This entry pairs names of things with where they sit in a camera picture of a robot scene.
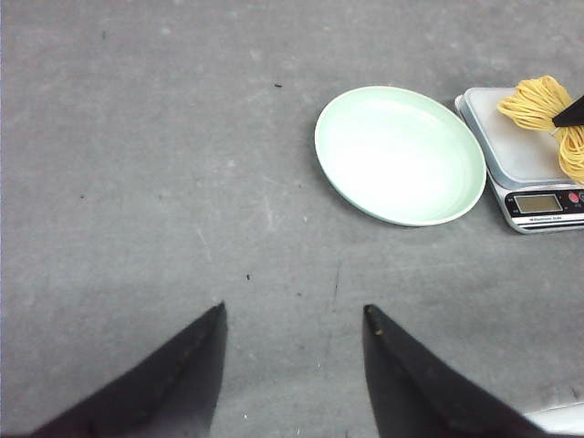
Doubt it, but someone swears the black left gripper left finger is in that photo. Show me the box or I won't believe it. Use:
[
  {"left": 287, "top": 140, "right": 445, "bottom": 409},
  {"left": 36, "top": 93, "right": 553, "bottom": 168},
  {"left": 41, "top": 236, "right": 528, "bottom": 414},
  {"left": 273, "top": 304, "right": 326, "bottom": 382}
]
[{"left": 31, "top": 303, "right": 227, "bottom": 437}]

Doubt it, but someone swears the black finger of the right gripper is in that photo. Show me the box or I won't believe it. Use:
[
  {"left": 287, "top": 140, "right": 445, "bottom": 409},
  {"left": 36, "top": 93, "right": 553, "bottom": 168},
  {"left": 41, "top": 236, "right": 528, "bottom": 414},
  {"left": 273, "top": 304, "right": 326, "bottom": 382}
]
[{"left": 552, "top": 96, "right": 584, "bottom": 128}]

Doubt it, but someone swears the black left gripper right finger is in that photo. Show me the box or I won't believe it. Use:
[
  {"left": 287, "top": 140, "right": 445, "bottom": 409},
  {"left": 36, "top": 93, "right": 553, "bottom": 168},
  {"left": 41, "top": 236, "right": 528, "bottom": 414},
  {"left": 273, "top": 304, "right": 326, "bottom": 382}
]
[{"left": 362, "top": 304, "right": 551, "bottom": 437}]

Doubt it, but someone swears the yellow vermicelli noodle bundle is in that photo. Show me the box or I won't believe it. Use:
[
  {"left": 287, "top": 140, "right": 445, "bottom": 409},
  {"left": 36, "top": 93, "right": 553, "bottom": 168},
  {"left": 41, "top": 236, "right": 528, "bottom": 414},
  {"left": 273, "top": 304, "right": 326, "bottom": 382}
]
[{"left": 497, "top": 75, "right": 583, "bottom": 185}]

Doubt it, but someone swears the silver digital kitchen scale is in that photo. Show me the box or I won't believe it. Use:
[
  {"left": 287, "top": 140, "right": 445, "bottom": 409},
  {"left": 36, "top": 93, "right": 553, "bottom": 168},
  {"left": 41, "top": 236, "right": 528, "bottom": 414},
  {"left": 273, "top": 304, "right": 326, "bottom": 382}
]
[{"left": 454, "top": 88, "right": 583, "bottom": 235}]

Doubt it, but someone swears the white object at corner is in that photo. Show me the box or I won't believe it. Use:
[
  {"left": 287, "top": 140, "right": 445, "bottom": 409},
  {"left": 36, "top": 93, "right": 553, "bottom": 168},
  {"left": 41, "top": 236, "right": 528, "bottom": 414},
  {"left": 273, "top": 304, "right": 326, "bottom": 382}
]
[{"left": 524, "top": 401, "right": 584, "bottom": 435}]

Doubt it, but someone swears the light green round plate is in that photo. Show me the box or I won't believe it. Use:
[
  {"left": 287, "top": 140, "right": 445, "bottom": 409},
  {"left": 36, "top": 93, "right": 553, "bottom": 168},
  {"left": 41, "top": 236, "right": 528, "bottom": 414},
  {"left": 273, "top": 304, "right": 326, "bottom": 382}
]
[{"left": 314, "top": 86, "right": 486, "bottom": 227}]

